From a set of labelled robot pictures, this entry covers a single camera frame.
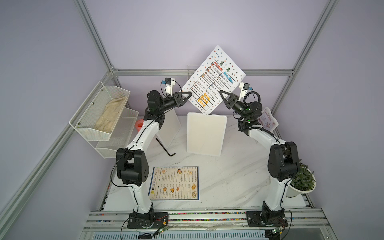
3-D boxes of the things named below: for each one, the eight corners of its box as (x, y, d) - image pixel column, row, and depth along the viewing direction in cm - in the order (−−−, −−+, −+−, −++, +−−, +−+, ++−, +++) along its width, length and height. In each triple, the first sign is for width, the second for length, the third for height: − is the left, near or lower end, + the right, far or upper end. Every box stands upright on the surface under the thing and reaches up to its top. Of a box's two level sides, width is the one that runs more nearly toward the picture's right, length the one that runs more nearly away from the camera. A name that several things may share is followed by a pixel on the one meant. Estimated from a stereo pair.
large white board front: (187, 152, 100) (184, 125, 78) (190, 140, 107) (188, 112, 85) (220, 156, 98) (227, 130, 76) (221, 143, 105) (227, 115, 83)
